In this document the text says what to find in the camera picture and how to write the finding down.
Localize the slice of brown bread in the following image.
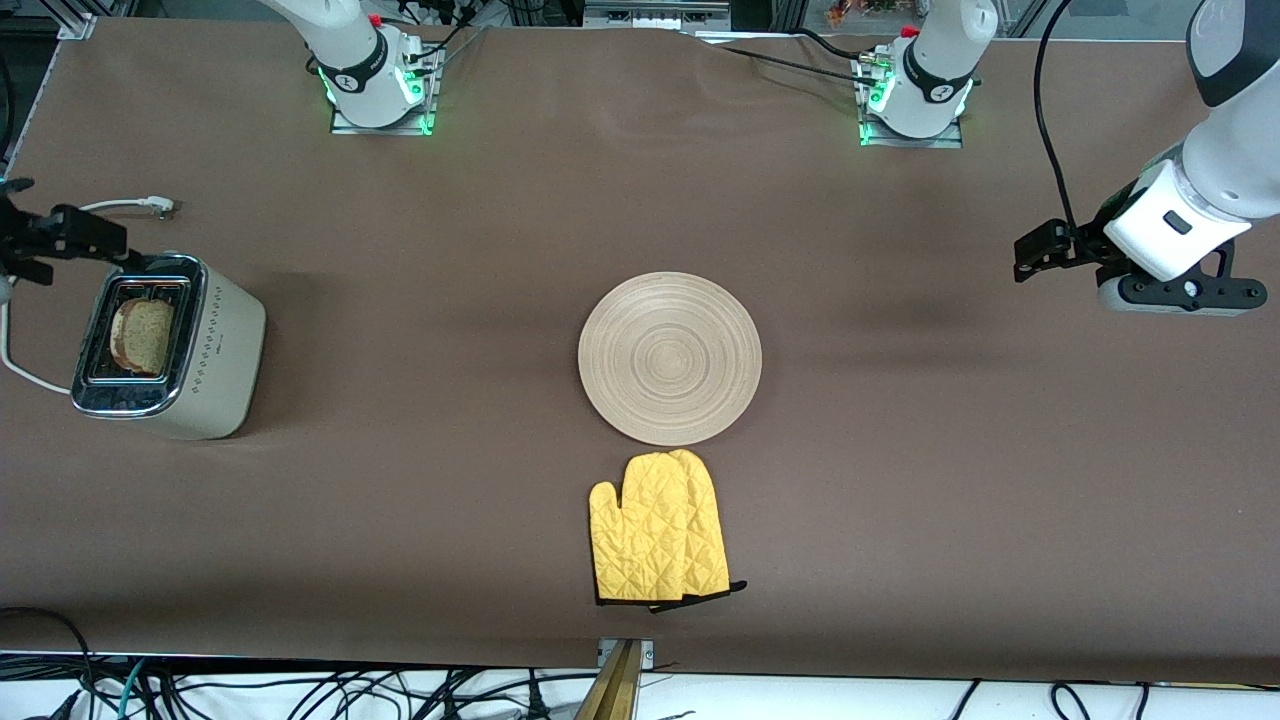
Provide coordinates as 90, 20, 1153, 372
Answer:
109, 297, 177, 377

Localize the round wooden plate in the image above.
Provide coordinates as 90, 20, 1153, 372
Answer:
577, 271, 764, 448

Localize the beige chrome two-slot toaster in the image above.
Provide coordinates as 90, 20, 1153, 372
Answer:
70, 253, 268, 441

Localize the brown table cover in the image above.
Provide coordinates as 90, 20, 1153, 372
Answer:
0, 15, 1280, 687

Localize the yellow quilted oven mitt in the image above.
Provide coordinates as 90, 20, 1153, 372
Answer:
648, 448, 748, 613
588, 452, 703, 607

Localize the wooden bar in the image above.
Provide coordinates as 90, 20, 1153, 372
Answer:
574, 640, 643, 720

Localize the white toaster power cable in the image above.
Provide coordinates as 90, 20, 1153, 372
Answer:
0, 194, 183, 394

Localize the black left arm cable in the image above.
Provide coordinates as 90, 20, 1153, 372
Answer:
1032, 0, 1083, 233

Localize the black base cable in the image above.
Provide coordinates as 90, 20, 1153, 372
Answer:
795, 27, 873, 65
700, 42, 883, 89

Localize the black looped cable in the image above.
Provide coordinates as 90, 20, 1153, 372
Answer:
0, 606, 99, 720

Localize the teal cable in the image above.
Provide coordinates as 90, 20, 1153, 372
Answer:
115, 657, 151, 720

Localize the aluminium frame profile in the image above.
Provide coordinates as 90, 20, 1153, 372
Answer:
583, 0, 733, 31

